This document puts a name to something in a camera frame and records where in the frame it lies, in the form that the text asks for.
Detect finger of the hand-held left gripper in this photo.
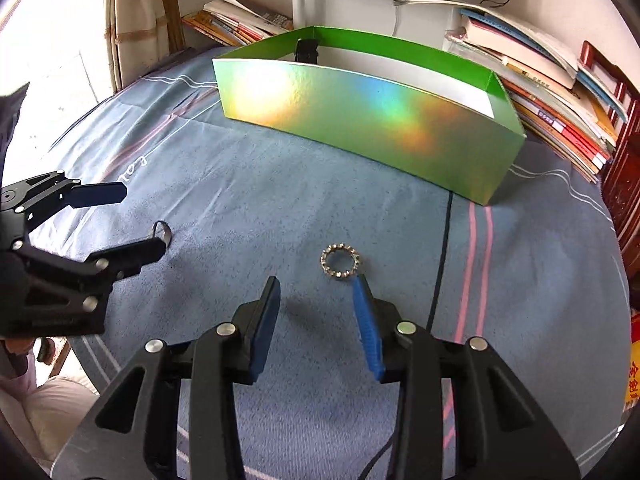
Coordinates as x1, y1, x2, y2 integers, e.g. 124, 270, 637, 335
0, 172, 129, 234
15, 238, 167, 312

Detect stack of large books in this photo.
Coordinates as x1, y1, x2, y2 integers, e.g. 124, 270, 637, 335
444, 2, 629, 184

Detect thin metal ring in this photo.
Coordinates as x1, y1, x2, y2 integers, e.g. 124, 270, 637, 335
151, 219, 174, 252

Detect wooden pole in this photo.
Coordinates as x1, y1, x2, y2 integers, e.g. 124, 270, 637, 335
157, 0, 186, 54

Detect yellow red paper packet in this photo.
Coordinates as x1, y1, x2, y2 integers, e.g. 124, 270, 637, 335
623, 357, 640, 407

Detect black watch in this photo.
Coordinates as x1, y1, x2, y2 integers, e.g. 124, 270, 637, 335
293, 37, 321, 66

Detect person's left forearm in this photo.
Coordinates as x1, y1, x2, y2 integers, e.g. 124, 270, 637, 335
0, 338, 39, 392

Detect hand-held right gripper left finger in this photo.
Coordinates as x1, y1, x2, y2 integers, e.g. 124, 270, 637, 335
52, 275, 282, 480

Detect beige curtain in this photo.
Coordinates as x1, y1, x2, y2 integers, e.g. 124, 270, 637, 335
102, 0, 174, 94

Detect blue striped blanket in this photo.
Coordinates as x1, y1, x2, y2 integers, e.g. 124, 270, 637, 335
0, 47, 634, 480

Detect person's white pants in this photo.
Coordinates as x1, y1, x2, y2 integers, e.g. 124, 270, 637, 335
0, 375, 102, 467

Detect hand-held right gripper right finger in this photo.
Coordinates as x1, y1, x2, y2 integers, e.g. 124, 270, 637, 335
351, 275, 583, 480

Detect stack of colourful books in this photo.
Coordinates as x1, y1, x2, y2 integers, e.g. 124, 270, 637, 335
180, 0, 296, 47

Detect dark red wooden cabinet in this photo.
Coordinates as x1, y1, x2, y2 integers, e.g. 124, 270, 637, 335
579, 40, 640, 262

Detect green holographic box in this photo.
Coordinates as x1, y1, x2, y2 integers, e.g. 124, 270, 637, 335
212, 25, 527, 206

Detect silver gold chain bracelet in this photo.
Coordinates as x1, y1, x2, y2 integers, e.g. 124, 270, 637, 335
319, 242, 364, 283

